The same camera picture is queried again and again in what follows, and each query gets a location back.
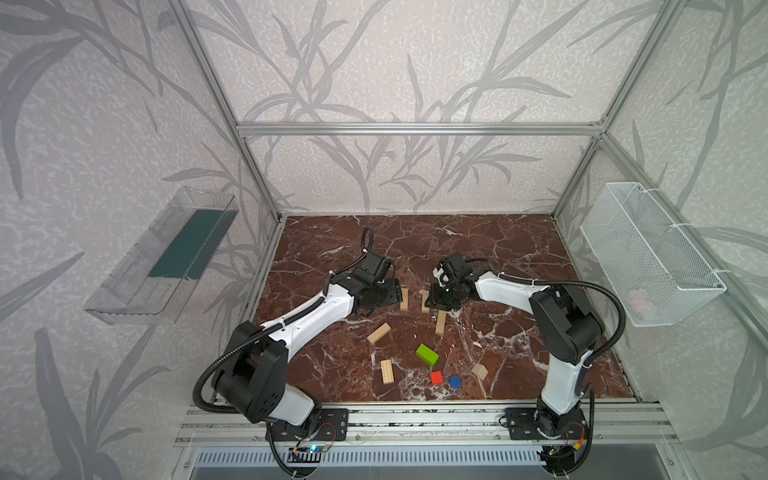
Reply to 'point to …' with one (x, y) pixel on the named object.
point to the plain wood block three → (441, 322)
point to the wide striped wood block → (387, 371)
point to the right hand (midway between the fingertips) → (426, 295)
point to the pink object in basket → (637, 301)
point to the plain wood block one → (425, 296)
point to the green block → (427, 355)
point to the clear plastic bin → (148, 287)
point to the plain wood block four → (379, 333)
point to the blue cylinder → (455, 381)
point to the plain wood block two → (404, 305)
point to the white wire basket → (658, 276)
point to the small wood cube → (480, 371)
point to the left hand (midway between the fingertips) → (398, 286)
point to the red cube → (436, 377)
